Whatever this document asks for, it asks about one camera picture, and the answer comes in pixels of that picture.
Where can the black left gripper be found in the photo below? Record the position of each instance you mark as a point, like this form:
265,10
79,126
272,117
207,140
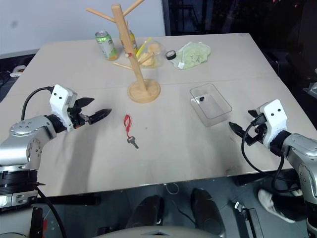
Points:
76,119

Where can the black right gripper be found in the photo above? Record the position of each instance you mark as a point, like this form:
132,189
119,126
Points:
258,132

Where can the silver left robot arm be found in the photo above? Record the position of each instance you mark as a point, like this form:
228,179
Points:
22,146

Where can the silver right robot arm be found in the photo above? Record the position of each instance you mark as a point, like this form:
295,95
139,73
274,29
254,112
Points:
301,153

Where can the clear plastic box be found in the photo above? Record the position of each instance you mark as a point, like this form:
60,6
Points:
210,106

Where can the small black object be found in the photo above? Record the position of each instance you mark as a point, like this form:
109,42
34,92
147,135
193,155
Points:
201,99

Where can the wooden tree rack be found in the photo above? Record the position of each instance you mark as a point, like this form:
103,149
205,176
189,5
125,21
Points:
135,62

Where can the small white red tag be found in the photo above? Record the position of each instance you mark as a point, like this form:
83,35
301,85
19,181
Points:
128,55

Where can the green drink can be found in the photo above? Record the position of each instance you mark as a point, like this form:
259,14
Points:
107,45

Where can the yellow drink bottle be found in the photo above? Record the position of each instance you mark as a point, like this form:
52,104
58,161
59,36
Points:
133,42

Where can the clear bag with bread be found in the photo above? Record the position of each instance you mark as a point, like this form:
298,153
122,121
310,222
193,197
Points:
152,55

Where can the yellow plastic stick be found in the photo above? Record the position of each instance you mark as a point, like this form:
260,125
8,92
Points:
143,45

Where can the green cloth in bag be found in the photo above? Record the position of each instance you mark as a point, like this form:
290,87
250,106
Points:
194,53

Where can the white shoe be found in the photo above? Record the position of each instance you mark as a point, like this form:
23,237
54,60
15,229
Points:
268,203

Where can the black tape roll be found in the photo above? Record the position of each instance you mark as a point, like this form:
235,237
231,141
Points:
171,55

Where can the dark rounded shape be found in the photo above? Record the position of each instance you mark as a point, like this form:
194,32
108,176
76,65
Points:
206,213

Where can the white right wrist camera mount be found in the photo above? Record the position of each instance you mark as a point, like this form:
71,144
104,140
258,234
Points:
275,116

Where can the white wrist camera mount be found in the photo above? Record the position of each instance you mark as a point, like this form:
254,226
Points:
59,99
275,116

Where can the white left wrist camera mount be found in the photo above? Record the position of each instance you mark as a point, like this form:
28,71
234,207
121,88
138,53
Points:
59,99

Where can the black metal bracket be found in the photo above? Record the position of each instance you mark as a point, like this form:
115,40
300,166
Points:
250,220

